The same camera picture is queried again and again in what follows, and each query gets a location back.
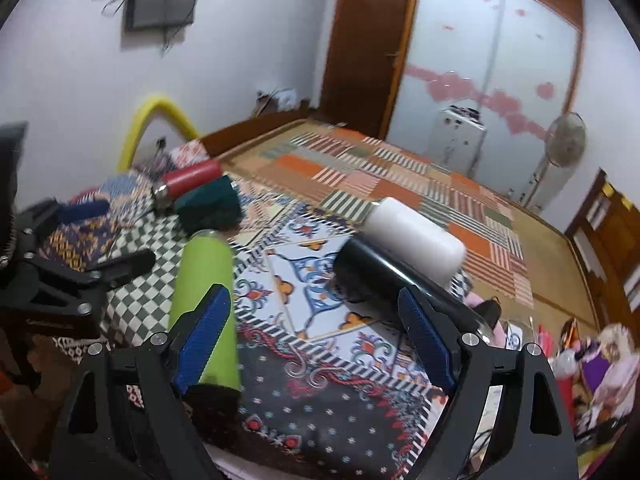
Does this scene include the green glass cup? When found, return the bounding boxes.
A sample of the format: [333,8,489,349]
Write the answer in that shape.
[169,230,241,393]

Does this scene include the dark teal cup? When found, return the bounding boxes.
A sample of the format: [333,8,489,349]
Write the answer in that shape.
[174,174,243,236]

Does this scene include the black tumbler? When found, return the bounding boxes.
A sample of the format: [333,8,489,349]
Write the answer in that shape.
[333,233,494,344]

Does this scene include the white tumbler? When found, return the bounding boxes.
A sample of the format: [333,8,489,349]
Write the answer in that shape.
[360,197,466,288]

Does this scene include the red tumbler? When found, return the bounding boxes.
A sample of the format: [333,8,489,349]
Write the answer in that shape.
[152,158,222,212]

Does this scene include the patterned patchwork cloth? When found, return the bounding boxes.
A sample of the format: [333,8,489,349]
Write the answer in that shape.
[42,171,446,479]

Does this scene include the yellow chair back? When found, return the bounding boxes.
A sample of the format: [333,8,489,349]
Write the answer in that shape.
[116,94,202,172]

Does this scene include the striped patchwork bed mat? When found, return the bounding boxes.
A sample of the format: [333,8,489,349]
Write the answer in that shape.
[235,125,534,307]

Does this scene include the purple plush doll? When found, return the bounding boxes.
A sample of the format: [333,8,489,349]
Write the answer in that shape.
[550,323,639,437]

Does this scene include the white box appliance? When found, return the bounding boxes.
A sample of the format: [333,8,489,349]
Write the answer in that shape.
[425,105,487,178]

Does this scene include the white standing fan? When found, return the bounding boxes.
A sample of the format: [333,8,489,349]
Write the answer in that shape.
[515,112,587,214]

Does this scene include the frosted sliding wardrobe doors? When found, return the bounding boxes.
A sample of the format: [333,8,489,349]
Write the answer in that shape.
[387,0,582,200]

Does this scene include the brown wooden door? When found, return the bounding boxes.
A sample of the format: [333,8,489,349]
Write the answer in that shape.
[319,0,416,138]

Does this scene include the wooden bed frame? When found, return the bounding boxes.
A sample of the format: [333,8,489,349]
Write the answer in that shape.
[202,112,602,334]

